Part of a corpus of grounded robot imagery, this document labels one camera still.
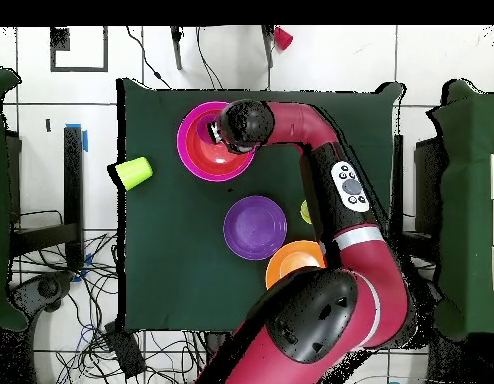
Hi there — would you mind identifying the red plastic bowl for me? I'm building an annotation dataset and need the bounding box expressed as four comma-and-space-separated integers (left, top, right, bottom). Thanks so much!
185, 113, 254, 176

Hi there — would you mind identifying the large pink plastic bowl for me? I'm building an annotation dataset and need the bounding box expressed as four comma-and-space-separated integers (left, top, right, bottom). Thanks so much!
176, 100, 257, 183

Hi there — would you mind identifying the lime green plastic cup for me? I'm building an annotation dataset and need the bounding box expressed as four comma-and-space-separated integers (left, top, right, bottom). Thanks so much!
114, 156, 154, 191

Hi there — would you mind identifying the black tripod leg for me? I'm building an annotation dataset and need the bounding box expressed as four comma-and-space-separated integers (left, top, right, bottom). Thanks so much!
170, 25, 185, 71
261, 25, 275, 69

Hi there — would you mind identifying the purple plastic bowl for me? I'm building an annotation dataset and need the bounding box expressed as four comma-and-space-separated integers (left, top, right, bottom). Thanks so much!
222, 194, 288, 262

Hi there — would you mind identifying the red plastic cup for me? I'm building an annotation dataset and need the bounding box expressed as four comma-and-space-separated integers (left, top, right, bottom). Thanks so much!
273, 26, 295, 52

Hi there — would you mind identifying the blue tape strip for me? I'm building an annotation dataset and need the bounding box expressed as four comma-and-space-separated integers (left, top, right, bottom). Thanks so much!
65, 123, 89, 153

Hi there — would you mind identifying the large orange plastic bowl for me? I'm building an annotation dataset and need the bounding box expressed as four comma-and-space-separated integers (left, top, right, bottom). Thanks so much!
265, 239, 327, 290

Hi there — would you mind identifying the black metal stand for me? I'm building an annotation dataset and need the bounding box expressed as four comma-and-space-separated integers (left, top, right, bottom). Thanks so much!
391, 134, 405, 233
8, 126, 85, 270

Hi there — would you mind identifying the dark green table cloth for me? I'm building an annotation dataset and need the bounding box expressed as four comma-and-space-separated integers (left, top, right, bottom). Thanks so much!
116, 77, 404, 334

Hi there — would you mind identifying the black power strip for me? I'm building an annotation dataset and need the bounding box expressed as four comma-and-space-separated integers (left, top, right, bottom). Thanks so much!
103, 321, 147, 379

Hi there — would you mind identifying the thin black cable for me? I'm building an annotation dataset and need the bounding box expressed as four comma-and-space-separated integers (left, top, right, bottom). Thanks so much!
195, 25, 225, 91

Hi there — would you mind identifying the black cable with plug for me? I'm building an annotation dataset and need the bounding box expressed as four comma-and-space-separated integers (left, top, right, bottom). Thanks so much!
125, 25, 173, 90

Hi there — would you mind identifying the black square floor frame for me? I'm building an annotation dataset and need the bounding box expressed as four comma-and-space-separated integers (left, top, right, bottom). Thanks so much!
49, 25, 109, 73

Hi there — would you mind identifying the tangle of cables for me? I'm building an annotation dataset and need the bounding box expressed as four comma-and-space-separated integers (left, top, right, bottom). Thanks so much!
10, 209, 208, 384

